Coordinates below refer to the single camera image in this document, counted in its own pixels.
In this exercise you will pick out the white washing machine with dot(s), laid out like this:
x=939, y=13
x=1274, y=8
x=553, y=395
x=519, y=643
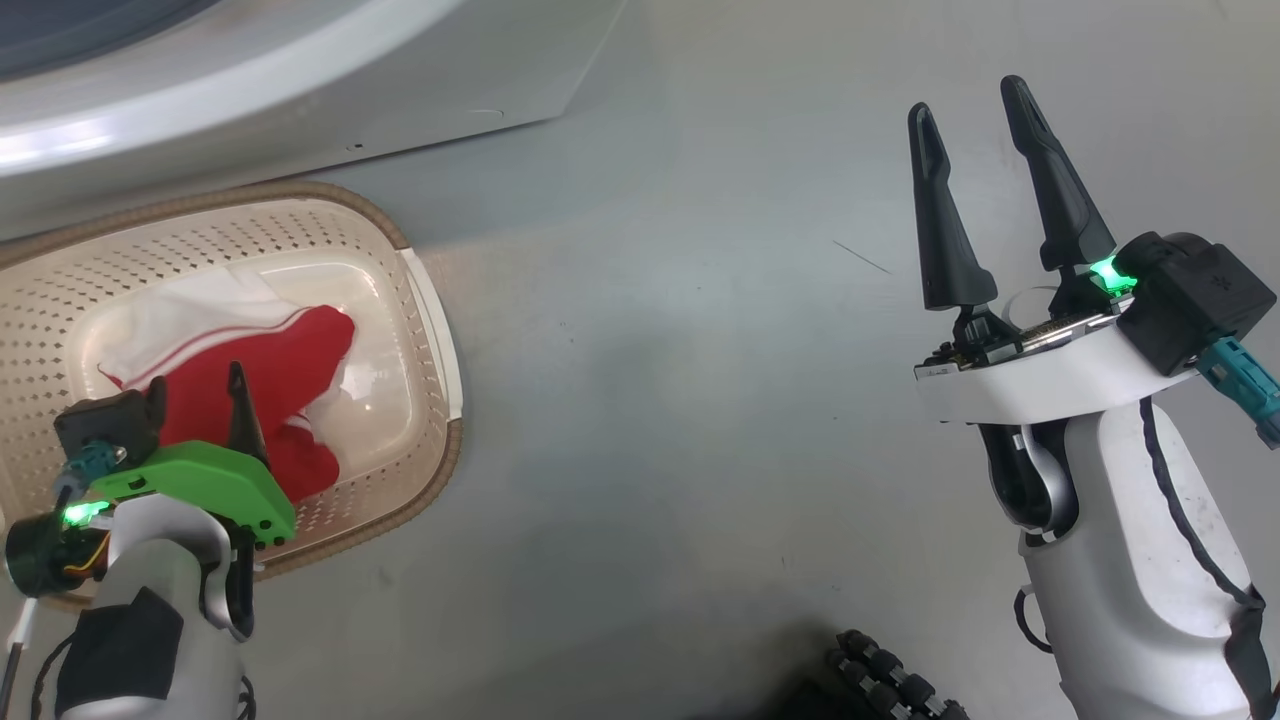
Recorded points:
x=300, y=80

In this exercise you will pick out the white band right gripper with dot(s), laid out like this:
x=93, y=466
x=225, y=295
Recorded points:
x=1030, y=385

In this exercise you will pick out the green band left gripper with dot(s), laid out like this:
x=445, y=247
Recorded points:
x=200, y=475

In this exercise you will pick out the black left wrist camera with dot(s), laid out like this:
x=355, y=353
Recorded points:
x=100, y=420

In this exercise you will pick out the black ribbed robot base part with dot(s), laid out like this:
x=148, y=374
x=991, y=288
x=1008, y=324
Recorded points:
x=880, y=670

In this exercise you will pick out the red and white garment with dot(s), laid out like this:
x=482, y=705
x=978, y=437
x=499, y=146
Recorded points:
x=290, y=370

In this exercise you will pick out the beige perforated laundry basket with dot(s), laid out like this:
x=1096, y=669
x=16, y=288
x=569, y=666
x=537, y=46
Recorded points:
x=400, y=330

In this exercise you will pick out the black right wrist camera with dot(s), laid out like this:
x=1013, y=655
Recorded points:
x=1200, y=300

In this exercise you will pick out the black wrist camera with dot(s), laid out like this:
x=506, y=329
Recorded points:
x=1200, y=300
x=100, y=420

